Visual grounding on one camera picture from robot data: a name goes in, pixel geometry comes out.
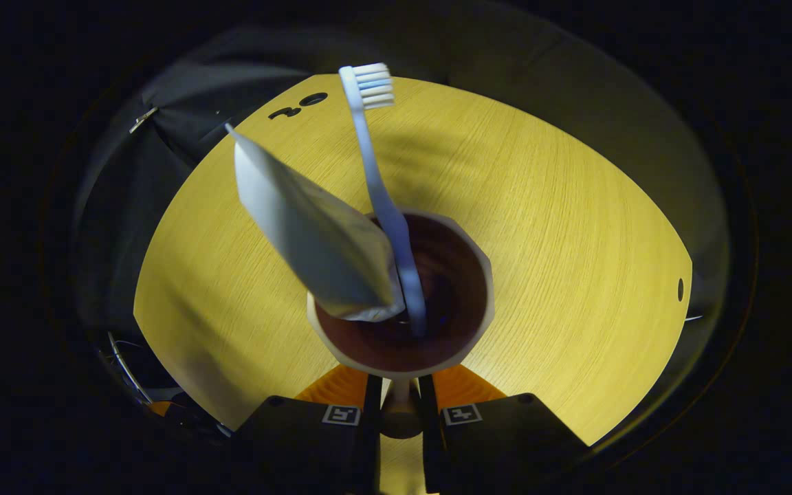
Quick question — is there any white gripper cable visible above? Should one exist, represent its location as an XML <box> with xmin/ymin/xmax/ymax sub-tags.
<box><xmin>106</xmin><ymin>332</ymin><xmax>156</xmax><ymax>406</ymax></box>

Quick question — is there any light blue toothbrush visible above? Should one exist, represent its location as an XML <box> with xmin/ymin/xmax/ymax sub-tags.
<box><xmin>338</xmin><ymin>63</ymin><xmax>428</xmax><ymax>338</ymax></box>

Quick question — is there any white toothpaste tube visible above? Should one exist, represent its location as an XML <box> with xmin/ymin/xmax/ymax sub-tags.
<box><xmin>224</xmin><ymin>122</ymin><xmax>407</xmax><ymax>322</ymax></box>

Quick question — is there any beige cup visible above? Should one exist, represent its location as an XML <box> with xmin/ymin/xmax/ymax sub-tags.
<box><xmin>307</xmin><ymin>208</ymin><xmax>495</xmax><ymax>439</ymax></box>

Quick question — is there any white cloth clip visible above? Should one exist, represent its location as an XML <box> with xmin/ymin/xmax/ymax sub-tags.
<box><xmin>128</xmin><ymin>105</ymin><xmax>160</xmax><ymax>135</ymax></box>

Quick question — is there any wooden desktop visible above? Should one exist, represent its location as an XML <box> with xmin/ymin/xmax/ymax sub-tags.
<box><xmin>133</xmin><ymin>74</ymin><xmax>694</xmax><ymax>495</ymax></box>

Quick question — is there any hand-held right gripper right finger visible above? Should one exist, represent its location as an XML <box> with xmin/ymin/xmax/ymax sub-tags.
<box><xmin>418</xmin><ymin>364</ymin><xmax>593</xmax><ymax>495</ymax></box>

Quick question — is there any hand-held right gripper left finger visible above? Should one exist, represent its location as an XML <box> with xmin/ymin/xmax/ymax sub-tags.
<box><xmin>228</xmin><ymin>364</ymin><xmax>383</xmax><ymax>495</ymax></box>

